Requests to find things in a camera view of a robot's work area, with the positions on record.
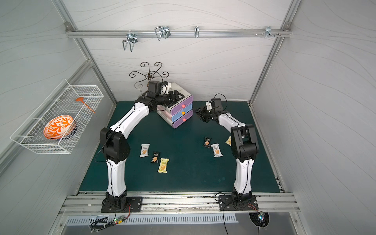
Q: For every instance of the aluminium wall rail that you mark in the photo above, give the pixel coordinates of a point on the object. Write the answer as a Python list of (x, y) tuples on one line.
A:
[(175, 33)]

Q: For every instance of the blue drawer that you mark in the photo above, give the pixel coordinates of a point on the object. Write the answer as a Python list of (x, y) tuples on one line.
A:
[(186, 108)]

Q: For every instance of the orange patterned plate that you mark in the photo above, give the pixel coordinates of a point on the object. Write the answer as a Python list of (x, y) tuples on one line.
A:
[(59, 127)]

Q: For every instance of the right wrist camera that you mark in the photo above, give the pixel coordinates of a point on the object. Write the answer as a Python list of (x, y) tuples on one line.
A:
[(214, 105)]

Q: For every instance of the double metal hook left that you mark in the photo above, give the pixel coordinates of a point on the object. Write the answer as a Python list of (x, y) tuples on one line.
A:
[(130, 41)]

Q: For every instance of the double metal hook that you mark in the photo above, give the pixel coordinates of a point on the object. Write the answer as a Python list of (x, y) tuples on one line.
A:
[(162, 32), (130, 41)]

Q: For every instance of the purple bottom drawer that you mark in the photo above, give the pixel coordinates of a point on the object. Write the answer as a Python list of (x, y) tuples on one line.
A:
[(182, 119)]

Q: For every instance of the double metal hook middle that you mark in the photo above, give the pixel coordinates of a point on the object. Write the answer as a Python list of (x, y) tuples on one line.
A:
[(162, 32)]

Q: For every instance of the metal mug tree stand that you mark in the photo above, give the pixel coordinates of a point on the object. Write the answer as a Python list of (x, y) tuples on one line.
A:
[(150, 75)]

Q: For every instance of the metal hook right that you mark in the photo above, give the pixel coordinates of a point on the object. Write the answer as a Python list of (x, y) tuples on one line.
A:
[(268, 33)]

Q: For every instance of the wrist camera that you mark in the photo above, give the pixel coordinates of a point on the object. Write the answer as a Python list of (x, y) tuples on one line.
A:
[(214, 105), (159, 88)]

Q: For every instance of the purple drawer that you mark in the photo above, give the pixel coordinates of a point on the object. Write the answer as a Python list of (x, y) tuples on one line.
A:
[(182, 104), (182, 119)]

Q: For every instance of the orange spatula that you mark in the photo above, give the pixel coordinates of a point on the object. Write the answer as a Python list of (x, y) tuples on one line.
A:
[(81, 99)]

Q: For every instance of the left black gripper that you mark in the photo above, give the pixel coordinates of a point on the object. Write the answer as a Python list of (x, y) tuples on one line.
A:
[(174, 98)]

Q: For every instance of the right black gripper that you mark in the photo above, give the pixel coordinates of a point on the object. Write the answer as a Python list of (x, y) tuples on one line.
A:
[(202, 111)]

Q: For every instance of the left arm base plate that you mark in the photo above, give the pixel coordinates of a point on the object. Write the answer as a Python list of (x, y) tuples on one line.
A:
[(124, 204)]

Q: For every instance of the purple top drawer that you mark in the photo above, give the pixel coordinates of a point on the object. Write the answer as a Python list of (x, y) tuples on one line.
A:
[(182, 104)]

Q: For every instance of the yellow cookie packet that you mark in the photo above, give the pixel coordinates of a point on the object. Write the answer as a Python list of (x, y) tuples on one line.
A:
[(163, 165), (228, 142)]

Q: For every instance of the white drawer cabinet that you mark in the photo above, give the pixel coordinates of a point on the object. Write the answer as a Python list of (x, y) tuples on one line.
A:
[(164, 112)]

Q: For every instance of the black drycake packet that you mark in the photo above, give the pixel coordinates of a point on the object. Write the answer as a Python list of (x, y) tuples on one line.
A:
[(207, 142), (155, 157)]

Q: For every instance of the single metal hook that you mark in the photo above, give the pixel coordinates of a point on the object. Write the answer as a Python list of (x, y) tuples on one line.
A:
[(196, 32)]

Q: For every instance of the white wire basket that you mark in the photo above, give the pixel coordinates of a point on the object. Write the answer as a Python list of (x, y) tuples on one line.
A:
[(61, 101)]

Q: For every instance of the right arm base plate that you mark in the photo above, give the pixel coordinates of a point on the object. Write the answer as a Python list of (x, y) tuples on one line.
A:
[(227, 203)]

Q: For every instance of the white cookie packet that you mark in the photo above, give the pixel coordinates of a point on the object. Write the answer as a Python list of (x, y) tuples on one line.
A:
[(144, 150), (216, 150)]

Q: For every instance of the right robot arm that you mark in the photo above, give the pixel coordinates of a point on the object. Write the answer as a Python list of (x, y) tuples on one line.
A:
[(244, 147)]

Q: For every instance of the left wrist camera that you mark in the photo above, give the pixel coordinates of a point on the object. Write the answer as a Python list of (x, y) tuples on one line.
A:
[(159, 88)]

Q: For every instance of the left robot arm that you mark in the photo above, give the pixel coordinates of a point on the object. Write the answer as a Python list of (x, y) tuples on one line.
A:
[(114, 140)]

